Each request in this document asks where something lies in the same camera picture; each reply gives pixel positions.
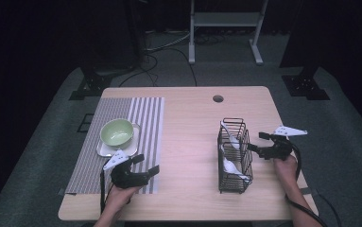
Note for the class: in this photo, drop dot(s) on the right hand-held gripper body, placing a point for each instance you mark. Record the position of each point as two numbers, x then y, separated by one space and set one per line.
279 149

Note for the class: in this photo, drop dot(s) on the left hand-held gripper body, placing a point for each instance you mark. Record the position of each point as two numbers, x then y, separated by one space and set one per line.
125 176

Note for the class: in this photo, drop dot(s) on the white ceramic spoon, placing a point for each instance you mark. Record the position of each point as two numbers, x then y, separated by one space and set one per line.
230 166
234 142

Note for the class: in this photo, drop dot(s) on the person's left hand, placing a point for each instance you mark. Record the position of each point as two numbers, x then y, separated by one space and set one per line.
122 196

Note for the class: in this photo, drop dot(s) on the person's right hand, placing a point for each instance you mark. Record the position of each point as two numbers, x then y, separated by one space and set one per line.
287 173

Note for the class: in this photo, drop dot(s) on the white square plate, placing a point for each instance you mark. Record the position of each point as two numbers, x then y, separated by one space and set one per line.
134 148

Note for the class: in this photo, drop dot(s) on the green bowl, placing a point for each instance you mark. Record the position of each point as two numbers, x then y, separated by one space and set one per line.
117 132

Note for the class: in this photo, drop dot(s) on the grey striped placemat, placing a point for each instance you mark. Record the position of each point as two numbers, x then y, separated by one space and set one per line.
147 110

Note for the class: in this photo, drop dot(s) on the black stand base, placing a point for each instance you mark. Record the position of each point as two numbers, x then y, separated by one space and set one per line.
304 85
90 85

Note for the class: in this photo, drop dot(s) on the white metal stand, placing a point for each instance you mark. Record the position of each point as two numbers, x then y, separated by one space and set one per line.
226 19

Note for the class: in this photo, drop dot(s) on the dark floor outlet frame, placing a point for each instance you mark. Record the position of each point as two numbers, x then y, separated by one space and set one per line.
84 123

